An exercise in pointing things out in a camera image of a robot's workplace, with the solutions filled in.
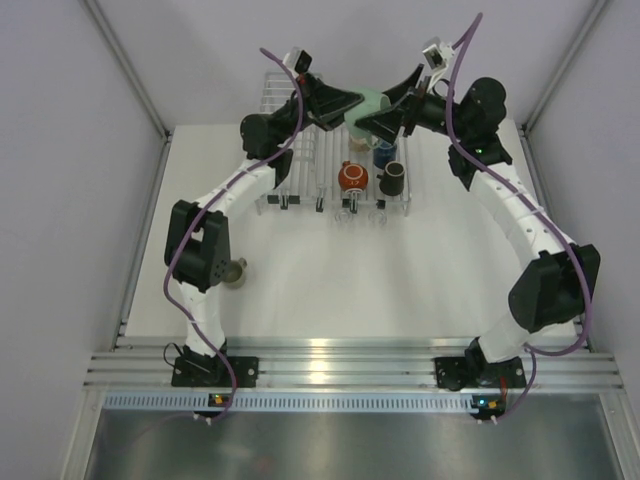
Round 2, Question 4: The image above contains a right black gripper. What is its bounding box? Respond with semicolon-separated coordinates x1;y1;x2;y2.
353;65;468;148

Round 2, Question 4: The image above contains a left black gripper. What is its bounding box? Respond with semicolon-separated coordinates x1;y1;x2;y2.
271;72;365;147

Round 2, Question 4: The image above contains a teal mug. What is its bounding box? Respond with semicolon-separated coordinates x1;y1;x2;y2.
344;87;390;150

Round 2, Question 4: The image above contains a dark blue mug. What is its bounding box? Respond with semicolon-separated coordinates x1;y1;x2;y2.
373;141;397;169

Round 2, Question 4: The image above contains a brown mug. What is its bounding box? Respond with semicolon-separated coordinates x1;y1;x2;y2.
377;161;406;197

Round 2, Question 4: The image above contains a grey-green small cup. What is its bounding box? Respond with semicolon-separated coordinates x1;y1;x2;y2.
224;257;248;289

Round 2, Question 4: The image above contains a beige speckled cup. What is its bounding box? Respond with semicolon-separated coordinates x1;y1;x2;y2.
348;135;372;153

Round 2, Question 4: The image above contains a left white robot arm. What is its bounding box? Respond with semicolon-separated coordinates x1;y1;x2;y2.
164;73;364;387

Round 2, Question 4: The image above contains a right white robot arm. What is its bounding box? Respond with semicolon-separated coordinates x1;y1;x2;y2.
355;74;601;391

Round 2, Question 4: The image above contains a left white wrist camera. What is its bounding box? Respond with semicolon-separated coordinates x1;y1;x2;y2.
283;47;312;75

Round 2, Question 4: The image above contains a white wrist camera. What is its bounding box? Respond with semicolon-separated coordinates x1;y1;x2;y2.
422;37;455;73
283;47;312;75

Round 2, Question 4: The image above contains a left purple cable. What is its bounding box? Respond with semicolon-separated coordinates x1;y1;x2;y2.
163;47;317;421

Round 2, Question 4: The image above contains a tall white wire rack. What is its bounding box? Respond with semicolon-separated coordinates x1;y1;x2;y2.
255;71;319;214

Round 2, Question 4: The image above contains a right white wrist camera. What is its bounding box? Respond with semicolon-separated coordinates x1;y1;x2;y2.
422;37;455;73

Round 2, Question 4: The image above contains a silver wire dish rack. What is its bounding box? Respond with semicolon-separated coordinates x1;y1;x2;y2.
314;126;411;225

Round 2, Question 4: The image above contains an aluminium rail frame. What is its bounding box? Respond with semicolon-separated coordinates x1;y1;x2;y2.
83;337;623;394

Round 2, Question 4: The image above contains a slotted cable duct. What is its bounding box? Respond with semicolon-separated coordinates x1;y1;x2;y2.
103;392;501;413

